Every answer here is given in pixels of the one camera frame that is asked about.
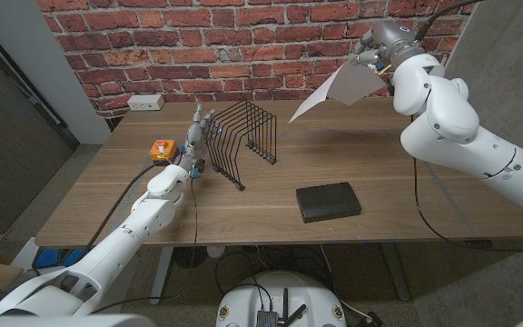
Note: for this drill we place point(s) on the white table leg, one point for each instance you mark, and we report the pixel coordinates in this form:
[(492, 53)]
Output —
[(161, 272)]

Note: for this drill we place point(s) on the blue box under table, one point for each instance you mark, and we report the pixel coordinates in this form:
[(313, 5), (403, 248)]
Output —
[(46, 258)]

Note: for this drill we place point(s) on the white paper file sheet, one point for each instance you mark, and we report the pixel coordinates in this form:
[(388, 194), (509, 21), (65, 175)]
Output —
[(352, 84)]

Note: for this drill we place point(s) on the black rectangular box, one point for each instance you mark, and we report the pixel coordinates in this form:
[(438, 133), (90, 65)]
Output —
[(328, 202)]

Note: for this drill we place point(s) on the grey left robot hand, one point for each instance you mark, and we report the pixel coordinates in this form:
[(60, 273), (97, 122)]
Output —
[(193, 136)]

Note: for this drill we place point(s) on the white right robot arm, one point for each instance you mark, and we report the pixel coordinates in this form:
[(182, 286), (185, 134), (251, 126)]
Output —
[(447, 118)]

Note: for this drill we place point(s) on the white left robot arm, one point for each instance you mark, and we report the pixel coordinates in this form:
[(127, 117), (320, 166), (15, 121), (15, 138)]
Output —
[(121, 245)]

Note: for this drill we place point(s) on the orange emergency stop box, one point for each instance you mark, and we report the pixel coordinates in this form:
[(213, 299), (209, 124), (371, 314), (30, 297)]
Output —
[(161, 152)]

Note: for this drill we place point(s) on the grey table leg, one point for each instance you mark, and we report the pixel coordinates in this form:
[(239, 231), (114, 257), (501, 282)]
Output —
[(395, 272)]

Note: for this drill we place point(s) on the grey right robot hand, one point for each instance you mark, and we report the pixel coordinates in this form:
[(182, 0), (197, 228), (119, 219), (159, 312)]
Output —
[(388, 41)]

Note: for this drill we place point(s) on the black antenna radio module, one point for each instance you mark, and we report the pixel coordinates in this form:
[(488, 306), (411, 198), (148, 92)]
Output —
[(268, 318)]

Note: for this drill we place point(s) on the white power outlet strip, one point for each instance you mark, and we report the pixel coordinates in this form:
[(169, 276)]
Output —
[(145, 102)]

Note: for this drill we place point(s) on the printed red brick backdrop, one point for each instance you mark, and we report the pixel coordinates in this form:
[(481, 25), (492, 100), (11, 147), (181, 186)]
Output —
[(198, 45)]

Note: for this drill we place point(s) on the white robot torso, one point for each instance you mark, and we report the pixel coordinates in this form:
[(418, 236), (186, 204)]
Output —
[(302, 290)]

